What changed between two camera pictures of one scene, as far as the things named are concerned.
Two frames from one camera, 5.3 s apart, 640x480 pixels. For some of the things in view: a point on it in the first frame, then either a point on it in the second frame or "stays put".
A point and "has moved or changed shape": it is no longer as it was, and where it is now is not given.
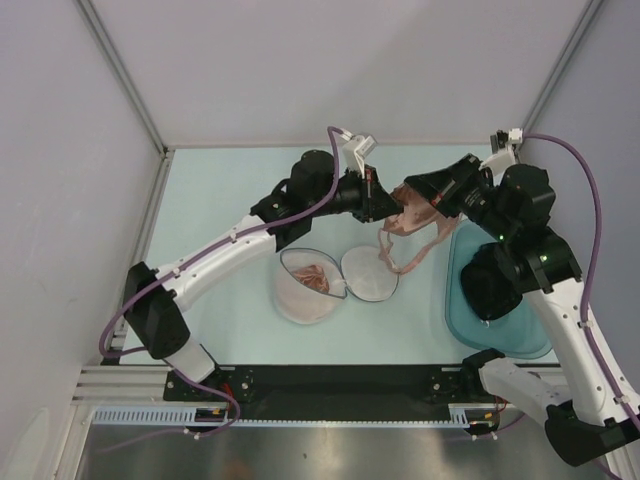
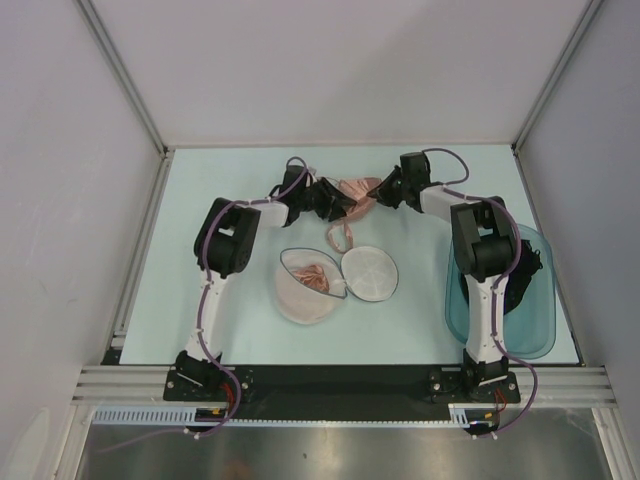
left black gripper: (373, 202) → (329, 192)
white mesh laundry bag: (311, 286) stays put
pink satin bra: (415, 216) has moved or changed shape
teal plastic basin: (518, 334) stays put
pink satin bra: (312, 276) stays put
